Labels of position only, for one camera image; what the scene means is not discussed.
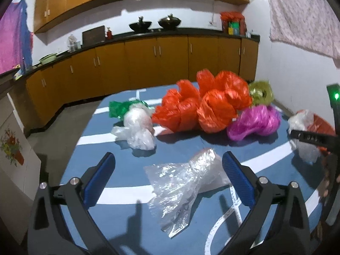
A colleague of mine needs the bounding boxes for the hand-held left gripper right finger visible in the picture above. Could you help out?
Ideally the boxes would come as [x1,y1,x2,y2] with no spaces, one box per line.
[222,151,311,255]

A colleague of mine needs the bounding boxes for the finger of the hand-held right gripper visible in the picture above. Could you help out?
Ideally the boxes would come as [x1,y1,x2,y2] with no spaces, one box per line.
[289,129,340,155]

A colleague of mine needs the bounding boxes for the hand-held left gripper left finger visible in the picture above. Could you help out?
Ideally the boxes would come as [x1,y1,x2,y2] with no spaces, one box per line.
[28,152,120,255]

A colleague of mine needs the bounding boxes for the white plastic bag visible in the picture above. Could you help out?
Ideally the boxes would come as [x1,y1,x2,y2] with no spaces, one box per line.
[288,109,322,163]

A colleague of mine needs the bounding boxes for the magenta plastic bag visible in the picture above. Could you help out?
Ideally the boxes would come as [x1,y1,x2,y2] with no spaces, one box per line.
[227,105,282,141]

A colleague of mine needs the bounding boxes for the knotted clear plastic bag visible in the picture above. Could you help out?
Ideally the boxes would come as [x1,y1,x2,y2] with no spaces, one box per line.
[111,106,156,150]

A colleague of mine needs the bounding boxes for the yellow-green plastic bag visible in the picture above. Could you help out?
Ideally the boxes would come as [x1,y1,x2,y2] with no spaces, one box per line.
[248,80,274,106]

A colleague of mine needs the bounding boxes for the green plastic bag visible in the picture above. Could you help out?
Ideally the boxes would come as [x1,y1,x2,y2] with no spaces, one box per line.
[109,100,156,119]

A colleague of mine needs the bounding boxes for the large orange plastic bag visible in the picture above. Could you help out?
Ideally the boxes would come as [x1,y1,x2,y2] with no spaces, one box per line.
[152,80,202,133]
[196,69,252,134]

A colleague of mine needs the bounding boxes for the person's right hand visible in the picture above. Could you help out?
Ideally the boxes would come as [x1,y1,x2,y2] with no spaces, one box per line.
[320,153,340,200]

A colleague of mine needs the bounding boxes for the white measuring tape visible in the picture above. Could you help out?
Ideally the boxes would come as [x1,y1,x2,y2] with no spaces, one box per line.
[205,184,243,255]

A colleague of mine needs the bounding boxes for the blue striped tablecloth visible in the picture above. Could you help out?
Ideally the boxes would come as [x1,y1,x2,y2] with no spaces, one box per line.
[54,81,328,255]

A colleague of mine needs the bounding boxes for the pink floral hanging cloth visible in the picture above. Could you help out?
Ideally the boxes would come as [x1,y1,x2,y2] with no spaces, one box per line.
[266,0,340,59]

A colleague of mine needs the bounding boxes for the flower picture board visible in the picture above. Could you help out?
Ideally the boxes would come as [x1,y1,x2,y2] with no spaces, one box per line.
[0,93,43,245]

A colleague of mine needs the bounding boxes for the wooden lower kitchen cabinets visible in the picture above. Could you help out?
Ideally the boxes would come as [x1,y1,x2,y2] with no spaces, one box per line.
[9,34,259,136]

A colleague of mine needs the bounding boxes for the wooden kitchen cabinets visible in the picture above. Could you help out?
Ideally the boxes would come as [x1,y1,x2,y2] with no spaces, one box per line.
[9,34,259,136]
[34,0,250,34]

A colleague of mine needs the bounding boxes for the green basin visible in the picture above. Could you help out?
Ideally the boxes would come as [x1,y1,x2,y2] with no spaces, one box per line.
[39,53,58,65]

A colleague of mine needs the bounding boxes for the red bag with boxes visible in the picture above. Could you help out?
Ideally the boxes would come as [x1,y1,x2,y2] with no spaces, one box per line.
[220,11,246,35]

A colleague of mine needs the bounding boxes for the glass jar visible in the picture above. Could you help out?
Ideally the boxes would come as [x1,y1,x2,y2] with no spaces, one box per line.
[67,34,78,52]

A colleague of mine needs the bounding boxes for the dark cutting board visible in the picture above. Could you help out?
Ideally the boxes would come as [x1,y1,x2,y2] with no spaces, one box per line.
[82,25,106,48]

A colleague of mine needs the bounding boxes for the black kitchen countertop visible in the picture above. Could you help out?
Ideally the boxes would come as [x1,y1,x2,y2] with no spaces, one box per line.
[0,27,261,81]

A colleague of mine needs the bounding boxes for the purple and blue hanging cloth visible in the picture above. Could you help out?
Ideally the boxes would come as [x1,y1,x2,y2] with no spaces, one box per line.
[0,0,34,75]

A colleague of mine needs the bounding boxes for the black wok with lid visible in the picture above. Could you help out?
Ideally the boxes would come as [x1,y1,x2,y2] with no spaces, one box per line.
[158,14,181,30]

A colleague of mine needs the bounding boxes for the wooden upper kitchen cabinets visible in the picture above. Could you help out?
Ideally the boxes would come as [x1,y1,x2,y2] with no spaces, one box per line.
[34,0,250,34]

